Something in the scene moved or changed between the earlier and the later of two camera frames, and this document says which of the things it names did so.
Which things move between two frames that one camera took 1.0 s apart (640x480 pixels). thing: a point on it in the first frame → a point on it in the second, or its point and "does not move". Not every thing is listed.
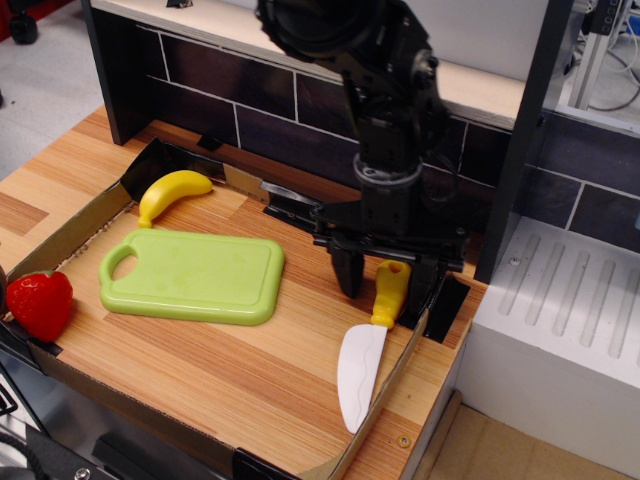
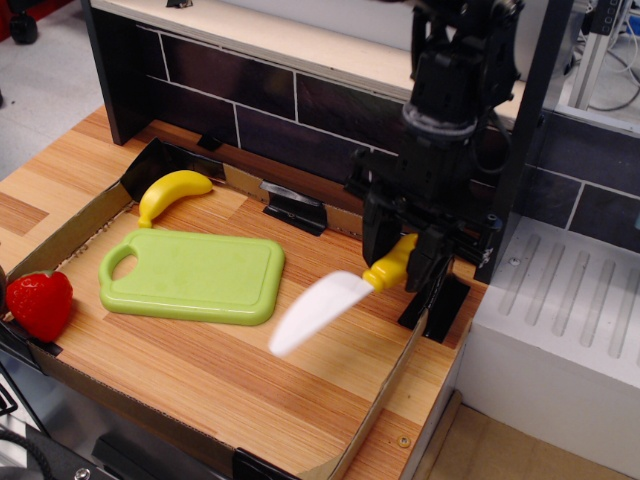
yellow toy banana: [169, 187] does not move
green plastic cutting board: [207, 276] does not move
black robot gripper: [390, 219] → [429, 184]
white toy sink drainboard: [554, 348] does not move
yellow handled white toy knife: [363, 346] → [335, 291]
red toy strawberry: [40, 303] does not move
